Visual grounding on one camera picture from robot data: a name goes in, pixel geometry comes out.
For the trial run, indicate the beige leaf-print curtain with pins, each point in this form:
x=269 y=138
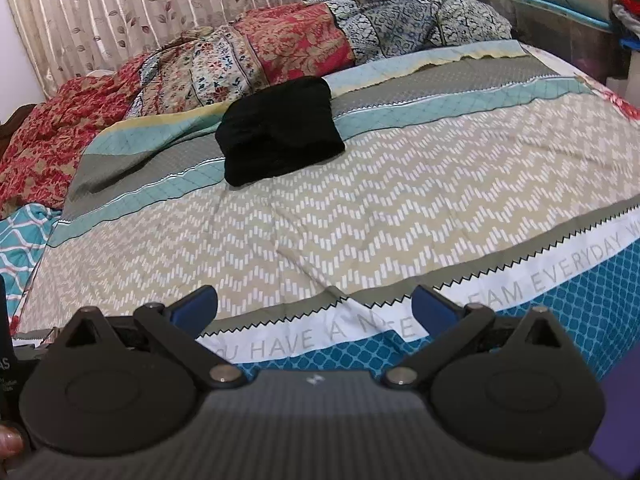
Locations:
x=150 y=10

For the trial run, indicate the pink floral cloth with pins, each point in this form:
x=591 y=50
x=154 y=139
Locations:
x=615 y=97

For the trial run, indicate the purple garment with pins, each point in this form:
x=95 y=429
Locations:
x=617 y=425

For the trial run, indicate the storage bin with teal lid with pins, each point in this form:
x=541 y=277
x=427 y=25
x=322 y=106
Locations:
x=565 y=40

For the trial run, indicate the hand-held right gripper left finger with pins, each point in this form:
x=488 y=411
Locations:
x=192 y=306

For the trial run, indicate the red and blue patchwork quilt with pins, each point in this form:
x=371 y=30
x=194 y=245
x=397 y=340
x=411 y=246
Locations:
x=280 y=50

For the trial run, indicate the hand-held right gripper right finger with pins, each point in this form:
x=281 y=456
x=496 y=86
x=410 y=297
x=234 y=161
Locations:
x=434 y=310

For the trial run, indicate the teal lattice floral sheet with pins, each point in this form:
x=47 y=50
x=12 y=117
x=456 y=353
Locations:
x=25 y=245

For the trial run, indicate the teal diamond-pattern bed sheet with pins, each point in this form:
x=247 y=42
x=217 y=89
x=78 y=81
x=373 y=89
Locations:
x=575 y=310

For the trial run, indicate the pile of folded clothes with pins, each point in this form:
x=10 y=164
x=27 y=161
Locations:
x=627 y=15

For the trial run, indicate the dark wooden headboard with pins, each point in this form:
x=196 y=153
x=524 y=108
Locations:
x=15 y=125

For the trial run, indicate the black pants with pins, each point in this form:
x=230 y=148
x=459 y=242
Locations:
x=280 y=135

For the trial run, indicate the striped zigzag bedspread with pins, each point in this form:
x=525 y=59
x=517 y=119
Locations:
x=375 y=210

